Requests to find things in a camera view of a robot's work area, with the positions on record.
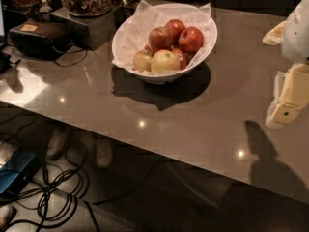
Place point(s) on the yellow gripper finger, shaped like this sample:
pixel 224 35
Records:
pixel 274 36
pixel 291 96

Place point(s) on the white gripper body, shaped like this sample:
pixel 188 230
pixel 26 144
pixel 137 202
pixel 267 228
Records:
pixel 296 38

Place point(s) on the red apple back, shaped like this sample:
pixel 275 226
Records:
pixel 176 27

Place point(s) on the yellow green apple front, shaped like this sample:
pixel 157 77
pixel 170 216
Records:
pixel 163 62

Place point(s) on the yellow apple left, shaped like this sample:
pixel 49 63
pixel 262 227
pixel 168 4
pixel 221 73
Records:
pixel 142 60

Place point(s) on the white bowl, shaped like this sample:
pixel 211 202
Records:
pixel 162 43

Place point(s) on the white paper liner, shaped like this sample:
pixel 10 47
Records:
pixel 133 35

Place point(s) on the dark box stand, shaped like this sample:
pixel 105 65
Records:
pixel 88 32

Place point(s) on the right shoe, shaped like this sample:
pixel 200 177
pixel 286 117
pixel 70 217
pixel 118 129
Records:
pixel 104 153

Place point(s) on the shoe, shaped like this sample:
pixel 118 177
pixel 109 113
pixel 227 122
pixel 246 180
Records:
pixel 57 143
pixel 104 153

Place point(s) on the metal scoop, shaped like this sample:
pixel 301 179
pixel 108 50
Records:
pixel 45 8

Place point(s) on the black headset device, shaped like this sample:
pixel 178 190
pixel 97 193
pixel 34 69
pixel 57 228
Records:
pixel 42 40

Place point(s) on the left shoe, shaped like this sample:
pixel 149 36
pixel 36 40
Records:
pixel 57 143

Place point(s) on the blue box on floor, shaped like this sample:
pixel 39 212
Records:
pixel 17 171

